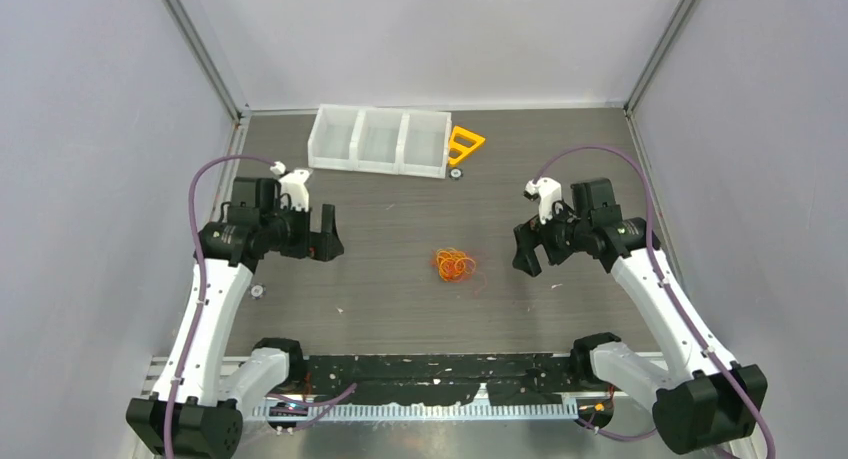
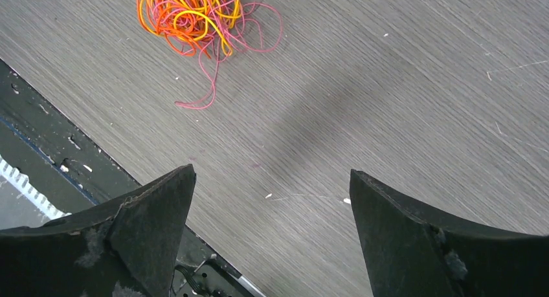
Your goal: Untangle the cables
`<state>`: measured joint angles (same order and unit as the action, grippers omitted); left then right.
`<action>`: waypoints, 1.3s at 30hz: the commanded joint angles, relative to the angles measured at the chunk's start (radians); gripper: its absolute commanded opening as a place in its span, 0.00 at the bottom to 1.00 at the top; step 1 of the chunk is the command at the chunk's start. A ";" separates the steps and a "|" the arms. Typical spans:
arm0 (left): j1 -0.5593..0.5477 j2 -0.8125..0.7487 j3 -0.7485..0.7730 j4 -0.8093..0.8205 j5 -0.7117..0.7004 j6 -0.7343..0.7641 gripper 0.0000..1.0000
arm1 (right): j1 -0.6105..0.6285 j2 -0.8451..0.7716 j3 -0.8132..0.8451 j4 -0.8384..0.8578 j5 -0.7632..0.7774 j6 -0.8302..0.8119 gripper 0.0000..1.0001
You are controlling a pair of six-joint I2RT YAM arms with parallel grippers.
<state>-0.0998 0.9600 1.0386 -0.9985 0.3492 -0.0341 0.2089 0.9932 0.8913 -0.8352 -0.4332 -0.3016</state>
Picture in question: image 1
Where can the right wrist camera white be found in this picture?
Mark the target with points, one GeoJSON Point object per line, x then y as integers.
{"type": "Point", "coordinates": [546, 191]}

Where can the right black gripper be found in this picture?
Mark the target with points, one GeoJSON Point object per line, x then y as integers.
{"type": "Point", "coordinates": [529, 235]}

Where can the small round token near bin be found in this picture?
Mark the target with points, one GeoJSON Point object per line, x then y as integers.
{"type": "Point", "coordinates": [456, 174]}

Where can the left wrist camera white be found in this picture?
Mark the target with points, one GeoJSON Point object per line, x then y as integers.
{"type": "Point", "coordinates": [294, 193]}

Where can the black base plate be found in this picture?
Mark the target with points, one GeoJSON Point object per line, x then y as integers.
{"type": "Point", "coordinates": [447, 379]}

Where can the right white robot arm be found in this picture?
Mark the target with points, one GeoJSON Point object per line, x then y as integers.
{"type": "Point", "coordinates": [702, 396]}

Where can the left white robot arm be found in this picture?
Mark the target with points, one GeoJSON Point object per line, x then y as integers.
{"type": "Point", "coordinates": [193, 412]}

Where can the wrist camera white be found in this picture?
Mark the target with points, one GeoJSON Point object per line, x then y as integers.
{"type": "Point", "coordinates": [294, 193]}
{"type": "Point", "coordinates": [546, 191]}

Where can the yellow triangular plastic frame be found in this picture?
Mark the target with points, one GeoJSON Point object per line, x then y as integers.
{"type": "Point", "coordinates": [462, 144]}

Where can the white three-compartment bin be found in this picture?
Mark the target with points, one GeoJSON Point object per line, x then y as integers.
{"type": "Point", "coordinates": [407, 142]}

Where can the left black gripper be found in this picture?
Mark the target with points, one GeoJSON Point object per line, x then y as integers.
{"type": "Point", "coordinates": [321, 245]}

